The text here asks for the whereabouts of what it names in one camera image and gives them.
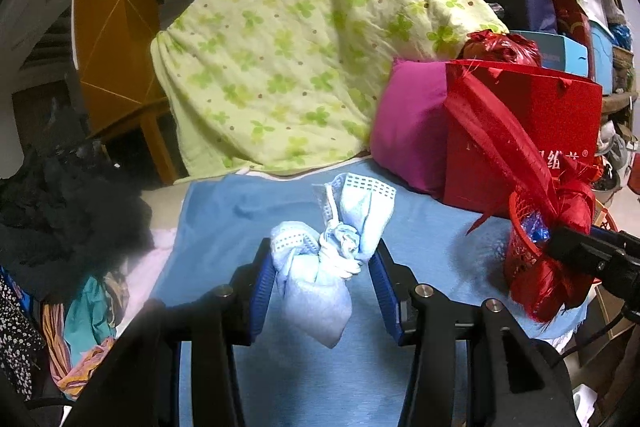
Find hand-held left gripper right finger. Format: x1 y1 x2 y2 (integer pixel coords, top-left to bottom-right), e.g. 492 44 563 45
369 238 576 427

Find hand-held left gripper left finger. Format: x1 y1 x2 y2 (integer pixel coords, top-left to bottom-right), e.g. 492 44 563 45
62 238 280 427

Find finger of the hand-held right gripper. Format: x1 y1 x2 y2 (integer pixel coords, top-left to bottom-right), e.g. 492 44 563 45
544 226 608 275

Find red satin ribbon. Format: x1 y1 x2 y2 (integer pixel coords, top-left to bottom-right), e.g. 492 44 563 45
442 62 598 323

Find blue face mask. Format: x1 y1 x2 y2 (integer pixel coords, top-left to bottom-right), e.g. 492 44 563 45
270 172 398 349

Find red mesh basket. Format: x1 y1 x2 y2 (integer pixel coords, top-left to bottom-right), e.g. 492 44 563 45
502 187 618 303

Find crumpled blue wrapper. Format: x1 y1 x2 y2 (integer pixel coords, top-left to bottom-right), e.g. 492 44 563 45
520 212 551 243

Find brown cardboard box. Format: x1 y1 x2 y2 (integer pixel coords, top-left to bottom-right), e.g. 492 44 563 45
577 282 640 368

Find light blue bed sheet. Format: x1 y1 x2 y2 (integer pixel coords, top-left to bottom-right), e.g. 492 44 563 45
150 157 588 427

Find pale pink cloth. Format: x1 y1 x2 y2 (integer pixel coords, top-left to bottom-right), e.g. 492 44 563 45
117 227 176 323

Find red paper bag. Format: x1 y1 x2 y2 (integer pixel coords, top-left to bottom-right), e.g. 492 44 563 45
442 59 603 218

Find wooden table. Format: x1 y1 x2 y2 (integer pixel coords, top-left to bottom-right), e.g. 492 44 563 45
600 89 640 115

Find magenta pillow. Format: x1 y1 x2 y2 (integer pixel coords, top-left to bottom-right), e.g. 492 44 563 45
370 57 451 198

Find teal cloth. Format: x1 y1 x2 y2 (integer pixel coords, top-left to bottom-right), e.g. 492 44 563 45
62 274 118 355

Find blue storage bin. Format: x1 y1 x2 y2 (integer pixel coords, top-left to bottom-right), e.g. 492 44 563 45
587 19 616 95

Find light blue cardboard box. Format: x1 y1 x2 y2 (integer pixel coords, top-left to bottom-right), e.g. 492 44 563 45
510 29 591 75

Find striped colourful cloth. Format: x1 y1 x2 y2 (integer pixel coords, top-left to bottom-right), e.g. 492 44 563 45
40 272 131 400

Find black clothes pile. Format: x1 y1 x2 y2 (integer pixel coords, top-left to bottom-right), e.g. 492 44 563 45
0 142 156 298

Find red plastic bag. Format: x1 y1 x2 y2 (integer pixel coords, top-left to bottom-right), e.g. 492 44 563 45
460 31 542 68

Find red gift box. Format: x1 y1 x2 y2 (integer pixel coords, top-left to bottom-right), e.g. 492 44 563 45
547 0 596 80

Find green clover quilt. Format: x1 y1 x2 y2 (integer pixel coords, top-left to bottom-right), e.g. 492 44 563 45
150 0 508 180

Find black white patterned cloth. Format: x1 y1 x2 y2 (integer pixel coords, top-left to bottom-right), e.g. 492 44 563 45
0 267 48 403

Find orange wooden cabinet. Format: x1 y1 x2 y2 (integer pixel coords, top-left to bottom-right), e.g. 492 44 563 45
72 0 178 185

